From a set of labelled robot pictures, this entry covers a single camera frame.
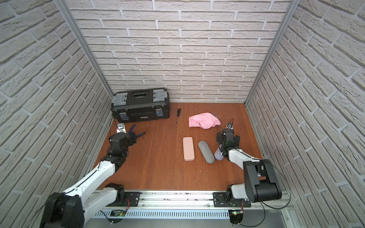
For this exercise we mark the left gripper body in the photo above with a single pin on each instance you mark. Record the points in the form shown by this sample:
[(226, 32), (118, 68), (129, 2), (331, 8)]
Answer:
[(132, 137)]

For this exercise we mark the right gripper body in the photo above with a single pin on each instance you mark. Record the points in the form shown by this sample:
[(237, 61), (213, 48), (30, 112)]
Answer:
[(236, 141)]

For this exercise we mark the lavender eyeglass case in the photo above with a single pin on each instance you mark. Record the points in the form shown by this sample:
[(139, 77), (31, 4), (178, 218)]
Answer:
[(218, 155)]

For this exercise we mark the grey felt eyeglass case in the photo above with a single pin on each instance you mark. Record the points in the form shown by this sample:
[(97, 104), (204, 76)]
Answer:
[(206, 152)]

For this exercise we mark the pink microfiber cloth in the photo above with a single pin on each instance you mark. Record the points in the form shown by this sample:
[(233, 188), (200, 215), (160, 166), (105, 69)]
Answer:
[(204, 121)]

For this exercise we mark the pink eyeglass case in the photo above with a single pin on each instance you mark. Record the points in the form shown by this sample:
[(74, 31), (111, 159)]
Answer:
[(188, 149)]

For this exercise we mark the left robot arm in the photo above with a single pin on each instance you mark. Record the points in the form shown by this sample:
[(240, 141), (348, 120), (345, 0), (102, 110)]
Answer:
[(76, 205)]

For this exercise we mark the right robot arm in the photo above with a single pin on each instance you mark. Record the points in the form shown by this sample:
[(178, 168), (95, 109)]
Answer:
[(260, 179)]

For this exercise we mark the black plastic toolbox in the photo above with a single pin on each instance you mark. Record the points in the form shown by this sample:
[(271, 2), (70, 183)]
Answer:
[(141, 105)]

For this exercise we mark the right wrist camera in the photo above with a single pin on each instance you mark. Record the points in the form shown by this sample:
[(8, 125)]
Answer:
[(230, 125)]

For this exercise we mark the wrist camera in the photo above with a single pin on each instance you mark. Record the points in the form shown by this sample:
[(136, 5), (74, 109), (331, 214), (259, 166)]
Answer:
[(121, 128), (230, 125)]

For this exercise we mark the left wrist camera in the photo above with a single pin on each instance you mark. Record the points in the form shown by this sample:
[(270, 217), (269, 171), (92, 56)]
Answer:
[(121, 128)]

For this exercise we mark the black handled screwdriver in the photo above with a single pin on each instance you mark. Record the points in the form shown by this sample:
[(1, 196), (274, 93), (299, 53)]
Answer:
[(178, 114)]

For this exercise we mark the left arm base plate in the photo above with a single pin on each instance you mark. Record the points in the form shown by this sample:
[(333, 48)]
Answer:
[(125, 199)]

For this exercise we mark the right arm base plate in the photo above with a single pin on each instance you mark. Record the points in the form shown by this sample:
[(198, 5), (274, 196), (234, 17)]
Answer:
[(220, 200)]

